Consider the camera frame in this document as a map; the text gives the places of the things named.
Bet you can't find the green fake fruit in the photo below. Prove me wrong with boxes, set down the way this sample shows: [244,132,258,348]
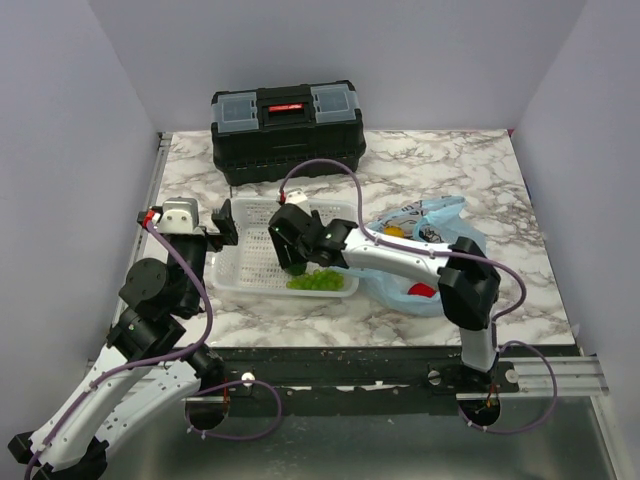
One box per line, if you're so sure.
[287,263,307,277]

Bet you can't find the light blue plastic bag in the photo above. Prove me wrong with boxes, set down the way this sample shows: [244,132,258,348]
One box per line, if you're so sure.
[343,196,486,318]

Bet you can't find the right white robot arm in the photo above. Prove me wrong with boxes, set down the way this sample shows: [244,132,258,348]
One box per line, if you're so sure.
[268,203,501,392]

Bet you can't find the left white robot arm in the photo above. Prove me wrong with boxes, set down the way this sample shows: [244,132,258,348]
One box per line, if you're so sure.
[8,198,238,479]

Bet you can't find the green fake grape bunch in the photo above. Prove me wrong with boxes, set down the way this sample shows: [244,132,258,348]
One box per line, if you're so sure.
[286,269,345,291]

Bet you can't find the yellow fake fruit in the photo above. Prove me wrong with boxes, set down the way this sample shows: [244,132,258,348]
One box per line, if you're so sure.
[383,226,405,238]

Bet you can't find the red fake fruit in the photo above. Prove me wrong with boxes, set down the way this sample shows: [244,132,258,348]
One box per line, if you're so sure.
[407,283,437,298]

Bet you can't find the white plastic basket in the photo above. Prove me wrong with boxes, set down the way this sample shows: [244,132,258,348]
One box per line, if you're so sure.
[205,197,359,298]

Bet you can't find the black plastic toolbox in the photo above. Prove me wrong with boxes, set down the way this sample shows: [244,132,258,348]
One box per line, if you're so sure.
[211,80,366,186]

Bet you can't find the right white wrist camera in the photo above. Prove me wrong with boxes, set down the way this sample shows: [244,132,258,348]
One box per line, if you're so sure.
[280,189,311,215]

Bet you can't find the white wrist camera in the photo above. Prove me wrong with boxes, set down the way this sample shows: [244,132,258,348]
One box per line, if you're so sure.
[136,197,199,235]
[280,189,311,215]

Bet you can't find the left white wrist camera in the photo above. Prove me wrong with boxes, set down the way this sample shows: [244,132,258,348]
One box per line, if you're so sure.
[136,197,199,235]

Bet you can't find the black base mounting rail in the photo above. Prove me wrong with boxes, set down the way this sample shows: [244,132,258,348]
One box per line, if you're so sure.
[186,347,519,418]

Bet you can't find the aluminium extrusion rail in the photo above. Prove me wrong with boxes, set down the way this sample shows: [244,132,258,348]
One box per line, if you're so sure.
[498,357,609,398]

